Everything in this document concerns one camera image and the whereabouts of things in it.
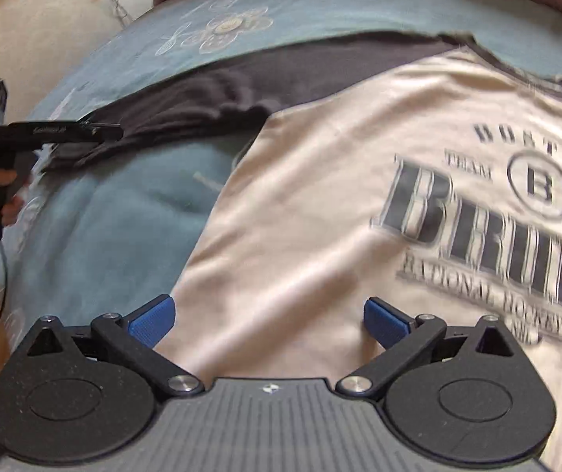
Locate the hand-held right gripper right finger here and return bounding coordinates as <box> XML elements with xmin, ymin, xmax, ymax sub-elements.
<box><xmin>336</xmin><ymin>297</ymin><xmax>527</xmax><ymax>398</ymax></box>

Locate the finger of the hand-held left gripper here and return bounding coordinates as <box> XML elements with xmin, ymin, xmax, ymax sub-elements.
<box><xmin>40</xmin><ymin>119</ymin><xmax>124</xmax><ymax>144</ymax></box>

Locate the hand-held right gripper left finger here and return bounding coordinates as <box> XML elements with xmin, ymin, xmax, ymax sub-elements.
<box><xmin>25</xmin><ymin>294</ymin><xmax>203</xmax><ymax>399</ymax></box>

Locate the beige and dark printed shirt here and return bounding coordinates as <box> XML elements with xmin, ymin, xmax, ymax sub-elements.
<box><xmin>40</xmin><ymin>31</ymin><xmax>562</xmax><ymax>472</ymax></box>

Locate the blue floral bed sheet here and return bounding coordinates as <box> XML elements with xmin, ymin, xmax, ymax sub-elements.
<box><xmin>0</xmin><ymin>0</ymin><xmax>562</xmax><ymax>355</ymax></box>

